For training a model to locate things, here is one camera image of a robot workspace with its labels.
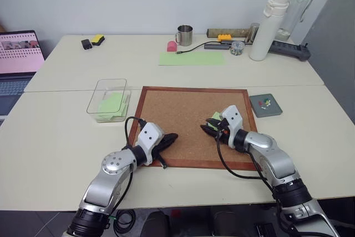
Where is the wood-framed cork board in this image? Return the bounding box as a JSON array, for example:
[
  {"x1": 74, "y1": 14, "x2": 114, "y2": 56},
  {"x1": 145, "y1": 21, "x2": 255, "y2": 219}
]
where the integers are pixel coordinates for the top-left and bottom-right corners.
[{"x1": 128, "y1": 85, "x2": 259, "y2": 172}]

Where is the yellow and black eraser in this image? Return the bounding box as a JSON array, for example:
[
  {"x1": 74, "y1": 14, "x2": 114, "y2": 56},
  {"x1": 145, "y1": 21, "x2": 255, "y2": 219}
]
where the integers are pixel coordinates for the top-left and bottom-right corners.
[{"x1": 91, "y1": 34, "x2": 106, "y2": 47}]

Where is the open laptop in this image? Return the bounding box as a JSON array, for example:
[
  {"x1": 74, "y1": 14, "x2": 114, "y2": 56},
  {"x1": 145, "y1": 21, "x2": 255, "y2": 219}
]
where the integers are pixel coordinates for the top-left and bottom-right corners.
[{"x1": 0, "y1": 29, "x2": 46, "y2": 123}]

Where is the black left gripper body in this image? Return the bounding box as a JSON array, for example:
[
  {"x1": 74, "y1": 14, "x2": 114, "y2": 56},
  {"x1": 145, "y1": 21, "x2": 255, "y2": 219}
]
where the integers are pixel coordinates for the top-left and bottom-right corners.
[{"x1": 154, "y1": 135, "x2": 169, "y2": 158}]

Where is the black power strip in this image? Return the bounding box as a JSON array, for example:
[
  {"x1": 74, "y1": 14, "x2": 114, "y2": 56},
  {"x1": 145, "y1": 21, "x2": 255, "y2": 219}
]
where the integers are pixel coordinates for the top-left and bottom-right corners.
[{"x1": 268, "y1": 39, "x2": 312, "y2": 62}]

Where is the black USB cable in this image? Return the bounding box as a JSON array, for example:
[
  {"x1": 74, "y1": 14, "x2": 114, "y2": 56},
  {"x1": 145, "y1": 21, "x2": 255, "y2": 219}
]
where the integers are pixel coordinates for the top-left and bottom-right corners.
[{"x1": 176, "y1": 43, "x2": 207, "y2": 55}]

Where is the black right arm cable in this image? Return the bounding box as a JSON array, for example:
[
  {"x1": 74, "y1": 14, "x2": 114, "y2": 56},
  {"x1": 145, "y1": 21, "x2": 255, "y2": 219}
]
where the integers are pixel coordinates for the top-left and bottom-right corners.
[{"x1": 216, "y1": 129, "x2": 278, "y2": 202}]

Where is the clear plastic box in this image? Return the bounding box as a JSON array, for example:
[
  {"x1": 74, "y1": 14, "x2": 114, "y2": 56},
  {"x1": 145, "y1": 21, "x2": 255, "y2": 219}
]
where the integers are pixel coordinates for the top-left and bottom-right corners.
[{"x1": 86, "y1": 78, "x2": 133, "y2": 124}]

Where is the clear bottle with green lid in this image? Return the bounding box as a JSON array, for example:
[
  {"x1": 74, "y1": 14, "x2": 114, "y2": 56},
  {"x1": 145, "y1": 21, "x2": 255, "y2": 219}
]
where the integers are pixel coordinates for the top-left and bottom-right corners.
[{"x1": 275, "y1": 0, "x2": 319, "y2": 41}]

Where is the long brass-coloured bar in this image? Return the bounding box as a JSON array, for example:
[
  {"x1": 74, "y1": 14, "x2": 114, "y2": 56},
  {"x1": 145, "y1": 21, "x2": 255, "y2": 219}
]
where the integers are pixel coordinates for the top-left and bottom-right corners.
[{"x1": 206, "y1": 28, "x2": 251, "y2": 39}]

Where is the steel mug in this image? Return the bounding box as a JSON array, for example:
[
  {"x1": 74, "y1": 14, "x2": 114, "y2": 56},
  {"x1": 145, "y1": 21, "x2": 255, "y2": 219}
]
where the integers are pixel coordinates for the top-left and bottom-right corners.
[{"x1": 174, "y1": 24, "x2": 194, "y2": 47}]

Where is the small black box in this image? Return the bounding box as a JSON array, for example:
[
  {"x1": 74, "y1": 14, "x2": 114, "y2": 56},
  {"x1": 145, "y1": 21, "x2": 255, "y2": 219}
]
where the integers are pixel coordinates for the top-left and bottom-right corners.
[{"x1": 80, "y1": 38, "x2": 93, "y2": 51}]

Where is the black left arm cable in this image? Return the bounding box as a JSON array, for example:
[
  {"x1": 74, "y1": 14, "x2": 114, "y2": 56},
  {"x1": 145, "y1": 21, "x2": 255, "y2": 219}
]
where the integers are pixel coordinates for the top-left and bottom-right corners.
[{"x1": 123, "y1": 116, "x2": 169, "y2": 169}]

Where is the white water bottle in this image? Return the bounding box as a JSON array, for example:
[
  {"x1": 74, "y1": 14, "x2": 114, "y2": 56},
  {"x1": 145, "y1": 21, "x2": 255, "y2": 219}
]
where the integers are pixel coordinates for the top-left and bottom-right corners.
[{"x1": 248, "y1": 0, "x2": 291, "y2": 62}]

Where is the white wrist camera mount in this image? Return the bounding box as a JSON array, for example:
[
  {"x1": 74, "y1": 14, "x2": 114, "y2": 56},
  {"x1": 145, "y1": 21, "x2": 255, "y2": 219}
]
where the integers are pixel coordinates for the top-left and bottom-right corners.
[
  {"x1": 136, "y1": 122, "x2": 165, "y2": 166},
  {"x1": 220, "y1": 105, "x2": 244, "y2": 149}
]

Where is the dark grey USB hub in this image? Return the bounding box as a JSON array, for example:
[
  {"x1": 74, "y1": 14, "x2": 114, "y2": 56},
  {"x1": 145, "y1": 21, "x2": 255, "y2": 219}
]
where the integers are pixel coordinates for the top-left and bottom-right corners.
[{"x1": 204, "y1": 41, "x2": 232, "y2": 52}]

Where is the metal cylinder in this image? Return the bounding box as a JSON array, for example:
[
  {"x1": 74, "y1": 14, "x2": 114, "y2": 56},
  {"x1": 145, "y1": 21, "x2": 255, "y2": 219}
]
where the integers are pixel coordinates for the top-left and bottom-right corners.
[{"x1": 246, "y1": 22, "x2": 261, "y2": 46}]

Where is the grey square tray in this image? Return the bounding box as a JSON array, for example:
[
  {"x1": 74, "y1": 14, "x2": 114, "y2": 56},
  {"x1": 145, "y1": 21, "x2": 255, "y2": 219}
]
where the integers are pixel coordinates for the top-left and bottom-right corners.
[{"x1": 248, "y1": 93, "x2": 284, "y2": 119}]

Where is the long green paper sheet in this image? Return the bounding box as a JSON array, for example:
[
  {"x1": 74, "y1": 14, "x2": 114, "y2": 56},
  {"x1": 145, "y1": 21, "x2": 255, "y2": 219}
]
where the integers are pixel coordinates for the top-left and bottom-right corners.
[{"x1": 158, "y1": 51, "x2": 226, "y2": 67}]

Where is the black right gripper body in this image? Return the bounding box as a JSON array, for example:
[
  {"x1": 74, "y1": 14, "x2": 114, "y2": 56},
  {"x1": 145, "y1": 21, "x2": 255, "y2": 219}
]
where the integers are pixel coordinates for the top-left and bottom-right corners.
[{"x1": 214, "y1": 120, "x2": 231, "y2": 142}]

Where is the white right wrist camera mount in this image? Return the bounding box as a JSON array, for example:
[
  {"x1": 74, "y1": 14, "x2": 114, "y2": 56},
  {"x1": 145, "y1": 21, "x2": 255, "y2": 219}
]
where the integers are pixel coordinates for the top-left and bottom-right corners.
[{"x1": 220, "y1": 105, "x2": 244, "y2": 149}]

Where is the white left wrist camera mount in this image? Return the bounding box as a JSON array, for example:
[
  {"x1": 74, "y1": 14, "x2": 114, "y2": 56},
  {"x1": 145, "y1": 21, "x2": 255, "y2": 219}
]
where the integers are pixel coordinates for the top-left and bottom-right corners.
[{"x1": 136, "y1": 122, "x2": 165, "y2": 166}]

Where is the coiled black cable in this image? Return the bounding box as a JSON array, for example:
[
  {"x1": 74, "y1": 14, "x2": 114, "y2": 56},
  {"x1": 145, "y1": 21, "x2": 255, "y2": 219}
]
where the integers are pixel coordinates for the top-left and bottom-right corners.
[{"x1": 113, "y1": 208, "x2": 137, "y2": 234}]

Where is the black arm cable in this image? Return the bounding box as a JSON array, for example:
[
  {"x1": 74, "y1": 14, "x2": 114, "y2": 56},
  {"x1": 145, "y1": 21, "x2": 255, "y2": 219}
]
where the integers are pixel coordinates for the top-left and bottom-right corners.
[
  {"x1": 123, "y1": 116, "x2": 169, "y2": 169},
  {"x1": 216, "y1": 129, "x2": 278, "y2": 202}
]

